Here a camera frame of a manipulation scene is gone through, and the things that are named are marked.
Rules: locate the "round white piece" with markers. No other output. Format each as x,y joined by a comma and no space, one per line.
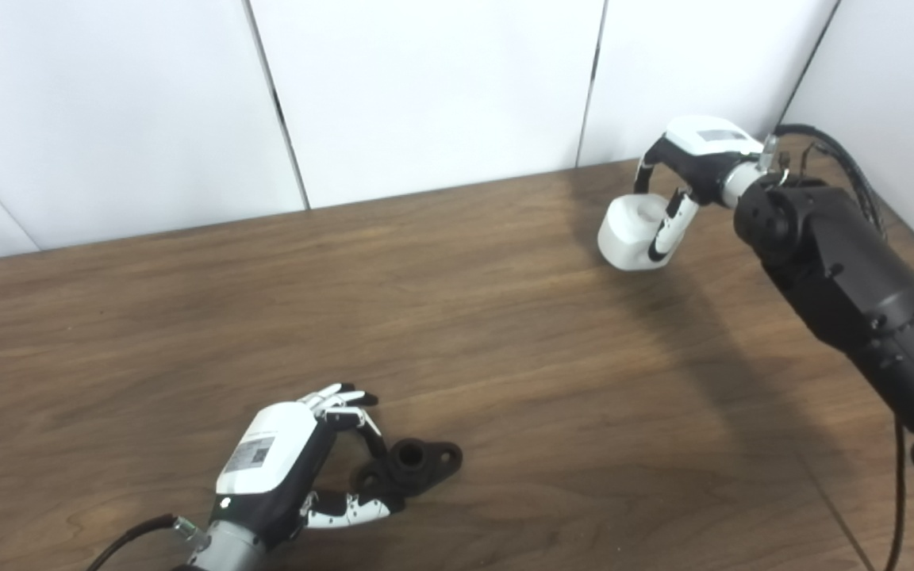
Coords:
627,230

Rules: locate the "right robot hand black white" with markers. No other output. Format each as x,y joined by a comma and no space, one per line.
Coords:
703,147

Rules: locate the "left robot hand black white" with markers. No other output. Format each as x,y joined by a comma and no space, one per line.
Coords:
266,452

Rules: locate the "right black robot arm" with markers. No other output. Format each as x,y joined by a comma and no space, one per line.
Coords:
846,270

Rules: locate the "black flanged holder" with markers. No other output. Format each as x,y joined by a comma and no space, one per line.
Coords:
417,464

